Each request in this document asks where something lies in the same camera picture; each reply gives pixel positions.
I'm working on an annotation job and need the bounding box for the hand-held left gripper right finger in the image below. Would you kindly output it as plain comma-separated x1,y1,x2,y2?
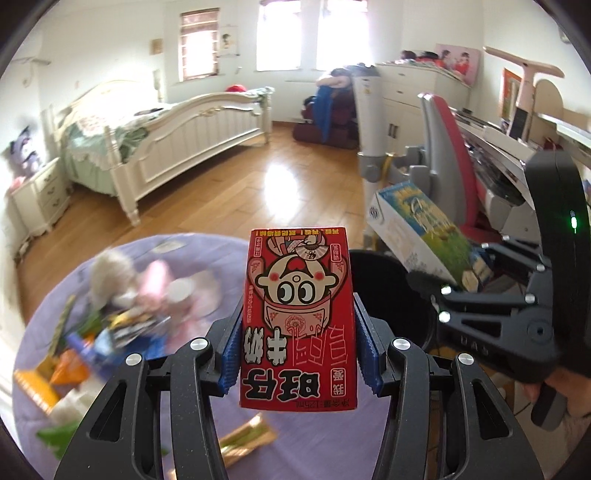
353,293,539,480

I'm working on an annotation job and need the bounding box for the green ruffled bedspread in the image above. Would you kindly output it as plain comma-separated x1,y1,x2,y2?
62,104,148,197

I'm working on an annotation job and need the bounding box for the white fluffy ball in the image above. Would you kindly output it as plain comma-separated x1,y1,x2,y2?
88,251,139,310

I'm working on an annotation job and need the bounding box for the dark red massage chair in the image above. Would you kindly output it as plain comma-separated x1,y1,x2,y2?
293,67,361,148

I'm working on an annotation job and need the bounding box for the wall poster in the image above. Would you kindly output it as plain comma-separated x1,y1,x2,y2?
434,44,481,86

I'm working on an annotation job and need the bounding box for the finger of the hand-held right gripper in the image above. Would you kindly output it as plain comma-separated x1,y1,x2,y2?
406,271,539,326
471,240,555,301

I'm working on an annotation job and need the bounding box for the red grey desk chair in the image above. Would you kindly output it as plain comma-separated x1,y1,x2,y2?
358,92,504,241

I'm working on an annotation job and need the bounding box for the purple plush toy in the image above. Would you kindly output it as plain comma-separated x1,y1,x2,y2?
9,124,44,178

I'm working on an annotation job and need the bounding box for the white standing air conditioner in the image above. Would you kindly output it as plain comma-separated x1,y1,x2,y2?
353,74,391,160

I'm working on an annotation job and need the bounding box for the white blue milk carton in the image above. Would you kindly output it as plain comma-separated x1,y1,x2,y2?
367,181,492,292

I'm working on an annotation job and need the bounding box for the blue cloth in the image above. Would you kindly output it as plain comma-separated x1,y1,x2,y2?
314,85,338,141

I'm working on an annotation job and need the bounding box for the yellow snack packet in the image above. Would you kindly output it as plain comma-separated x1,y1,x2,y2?
14,364,61,414

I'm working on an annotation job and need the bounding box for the wall scroll picture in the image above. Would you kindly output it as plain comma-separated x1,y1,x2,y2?
219,25,241,58

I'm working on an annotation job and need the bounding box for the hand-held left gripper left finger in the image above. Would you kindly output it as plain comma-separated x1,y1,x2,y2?
54,295,245,480

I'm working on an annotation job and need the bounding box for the window with red blind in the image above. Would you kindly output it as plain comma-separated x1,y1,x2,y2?
179,9,219,81

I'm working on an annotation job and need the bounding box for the black trash bin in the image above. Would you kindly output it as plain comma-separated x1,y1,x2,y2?
348,249,439,352

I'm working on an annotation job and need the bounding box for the orange snack packet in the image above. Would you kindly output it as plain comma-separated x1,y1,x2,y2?
48,348,90,386

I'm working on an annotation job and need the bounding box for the purple floral tablecloth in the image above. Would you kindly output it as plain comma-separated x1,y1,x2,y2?
11,234,402,480

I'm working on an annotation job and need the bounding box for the white dresser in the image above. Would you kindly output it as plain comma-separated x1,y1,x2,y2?
376,62,472,153

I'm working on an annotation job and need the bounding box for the pink desk lamp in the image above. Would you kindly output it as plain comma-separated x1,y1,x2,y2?
482,45,566,139

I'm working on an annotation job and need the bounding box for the blue snack packet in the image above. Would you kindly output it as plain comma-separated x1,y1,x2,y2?
67,332,121,365

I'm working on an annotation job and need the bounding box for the bright double window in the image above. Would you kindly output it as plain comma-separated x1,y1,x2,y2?
256,0,370,72

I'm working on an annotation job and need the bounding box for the gold green wrapper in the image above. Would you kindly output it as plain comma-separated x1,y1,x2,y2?
217,413,278,455

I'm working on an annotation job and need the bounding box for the white study desk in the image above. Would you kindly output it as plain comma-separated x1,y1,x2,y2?
455,108,591,232

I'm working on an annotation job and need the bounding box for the white wooden bed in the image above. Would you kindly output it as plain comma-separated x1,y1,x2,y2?
55,79,273,227

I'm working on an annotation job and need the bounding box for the person's right hand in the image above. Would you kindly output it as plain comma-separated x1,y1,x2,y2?
560,360,591,418

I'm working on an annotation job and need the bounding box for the white nightstand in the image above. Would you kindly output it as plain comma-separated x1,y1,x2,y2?
10,157,72,238

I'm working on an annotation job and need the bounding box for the red milk carton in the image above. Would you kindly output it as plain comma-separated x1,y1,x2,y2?
239,226,357,411

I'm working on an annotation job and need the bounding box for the bright green wrapper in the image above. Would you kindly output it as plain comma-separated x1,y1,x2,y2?
37,422,81,460

